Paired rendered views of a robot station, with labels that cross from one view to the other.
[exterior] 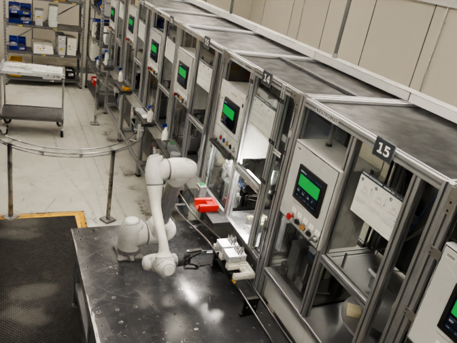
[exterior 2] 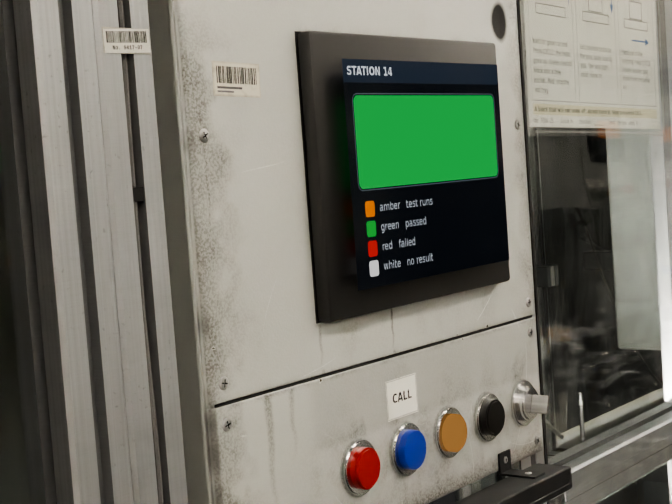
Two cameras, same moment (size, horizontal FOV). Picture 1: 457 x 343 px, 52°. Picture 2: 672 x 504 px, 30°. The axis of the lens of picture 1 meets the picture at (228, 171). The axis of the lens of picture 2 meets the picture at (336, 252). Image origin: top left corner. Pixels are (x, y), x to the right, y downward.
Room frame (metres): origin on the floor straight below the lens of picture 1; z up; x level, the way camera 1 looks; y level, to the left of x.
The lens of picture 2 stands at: (3.73, 0.91, 1.64)
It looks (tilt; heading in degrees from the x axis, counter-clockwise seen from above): 4 degrees down; 245
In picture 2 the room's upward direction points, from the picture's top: 4 degrees counter-clockwise
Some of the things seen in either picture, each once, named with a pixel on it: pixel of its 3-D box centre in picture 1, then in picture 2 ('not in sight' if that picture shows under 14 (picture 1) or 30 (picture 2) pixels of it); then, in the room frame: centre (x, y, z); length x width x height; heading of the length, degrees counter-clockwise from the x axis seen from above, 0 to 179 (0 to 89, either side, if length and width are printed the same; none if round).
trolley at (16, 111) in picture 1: (33, 98); not in sight; (6.13, 2.81, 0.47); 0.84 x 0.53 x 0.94; 112
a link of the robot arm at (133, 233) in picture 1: (131, 232); not in sight; (2.74, 0.57, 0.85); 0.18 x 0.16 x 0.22; 122
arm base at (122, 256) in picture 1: (129, 251); not in sight; (2.72, 0.57, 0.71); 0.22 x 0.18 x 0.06; 28
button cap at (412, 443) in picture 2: not in sight; (406, 449); (3.30, 0.08, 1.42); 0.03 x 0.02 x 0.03; 28
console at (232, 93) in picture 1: (243, 118); (274, 216); (3.35, -0.03, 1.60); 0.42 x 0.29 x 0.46; 28
